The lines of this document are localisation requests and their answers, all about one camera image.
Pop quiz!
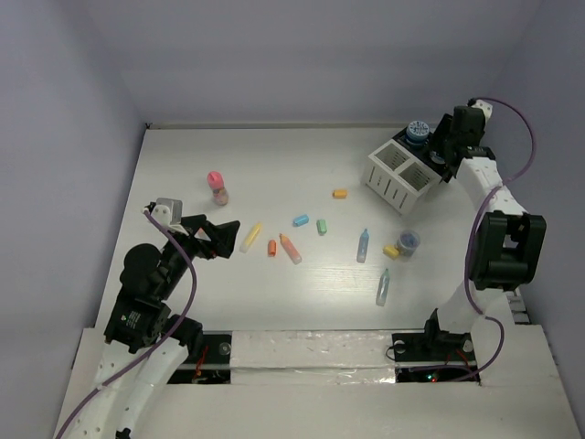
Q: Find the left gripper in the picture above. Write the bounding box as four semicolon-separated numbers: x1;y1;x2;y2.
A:
158;212;240;297

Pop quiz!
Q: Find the blue lid jar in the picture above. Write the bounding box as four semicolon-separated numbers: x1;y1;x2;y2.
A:
405;120;431;148

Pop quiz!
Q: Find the pink cap bottle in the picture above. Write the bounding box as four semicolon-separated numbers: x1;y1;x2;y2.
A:
207;171;229;206

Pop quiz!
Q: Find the orange marker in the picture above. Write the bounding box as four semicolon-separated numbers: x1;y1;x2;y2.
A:
279;233;303;264

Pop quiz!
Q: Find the clear jar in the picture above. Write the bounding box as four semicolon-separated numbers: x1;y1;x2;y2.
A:
430;151;445;165
396;230;420;258

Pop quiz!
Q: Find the orange cap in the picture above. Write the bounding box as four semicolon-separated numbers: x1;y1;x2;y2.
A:
332;189;348;199
267;240;277;257

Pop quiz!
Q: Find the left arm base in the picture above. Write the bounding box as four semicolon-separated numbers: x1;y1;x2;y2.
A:
167;332;232;385

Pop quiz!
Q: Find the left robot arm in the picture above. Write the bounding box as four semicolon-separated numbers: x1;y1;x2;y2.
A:
56;203;240;438

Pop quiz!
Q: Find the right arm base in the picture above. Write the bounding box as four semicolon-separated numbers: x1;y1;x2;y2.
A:
385;332;480;383

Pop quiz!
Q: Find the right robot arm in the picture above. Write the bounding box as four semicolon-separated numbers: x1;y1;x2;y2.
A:
420;98;547;359

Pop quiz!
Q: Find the yellow marker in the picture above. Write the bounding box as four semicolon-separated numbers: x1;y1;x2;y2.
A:
239;222;262;253

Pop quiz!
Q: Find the black and white organizer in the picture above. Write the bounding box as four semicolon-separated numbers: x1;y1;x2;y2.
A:
361;126;444;215

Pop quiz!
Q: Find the blue cap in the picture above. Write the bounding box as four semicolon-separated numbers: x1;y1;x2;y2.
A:
292;214;309;227

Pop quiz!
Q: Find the green cap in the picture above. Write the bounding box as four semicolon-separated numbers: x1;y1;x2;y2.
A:
316;219;327;236

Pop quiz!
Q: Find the yellow cap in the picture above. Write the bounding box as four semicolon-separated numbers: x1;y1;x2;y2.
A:
383;245;399;259

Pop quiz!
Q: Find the blue marker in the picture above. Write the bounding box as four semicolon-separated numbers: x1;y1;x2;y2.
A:
356;229;369;263

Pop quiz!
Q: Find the green marker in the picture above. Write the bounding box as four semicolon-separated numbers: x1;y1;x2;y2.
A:
376;269;390;306

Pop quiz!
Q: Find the foil tape strip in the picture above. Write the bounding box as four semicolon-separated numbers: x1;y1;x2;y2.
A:
229;330;396;385

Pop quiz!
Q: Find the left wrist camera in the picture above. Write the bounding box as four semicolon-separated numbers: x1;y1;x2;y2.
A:
144;198;183;230

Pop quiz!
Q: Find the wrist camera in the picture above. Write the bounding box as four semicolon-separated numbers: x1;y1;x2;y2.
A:
144;198;183;230
467;98;493;123

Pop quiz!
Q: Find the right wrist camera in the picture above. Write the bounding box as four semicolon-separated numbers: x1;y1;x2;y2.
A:
467;98;493;123

